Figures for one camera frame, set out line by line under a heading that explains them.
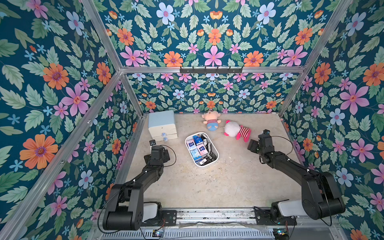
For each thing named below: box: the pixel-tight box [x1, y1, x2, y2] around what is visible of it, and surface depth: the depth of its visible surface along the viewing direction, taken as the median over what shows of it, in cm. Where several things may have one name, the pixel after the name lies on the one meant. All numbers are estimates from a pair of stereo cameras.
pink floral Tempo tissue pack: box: [186, 139, 197, 151], surface depth 97 cm
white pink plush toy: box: [223, 120, 252, 143], surface depth 104 cm
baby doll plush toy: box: [201, 108, 222, 132], surface depth 111 cm
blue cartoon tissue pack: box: [192, 134, 204, 146], surface depth 100 cm
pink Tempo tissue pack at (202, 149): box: [196, 143, 209, 156], surface depth 95 cm
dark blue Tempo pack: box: [189, 148, 204, 163], surface depth 92 cm
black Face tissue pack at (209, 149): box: [207, 142, 212, 159], surface depth 95 cm
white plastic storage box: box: [184, 132, 220, 167], surface depth 95 cm
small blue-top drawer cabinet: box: [148, 110, 178, 142], surface depth 98 cm
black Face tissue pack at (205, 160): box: [199, 156, 211, 166], surface depth 89 cm
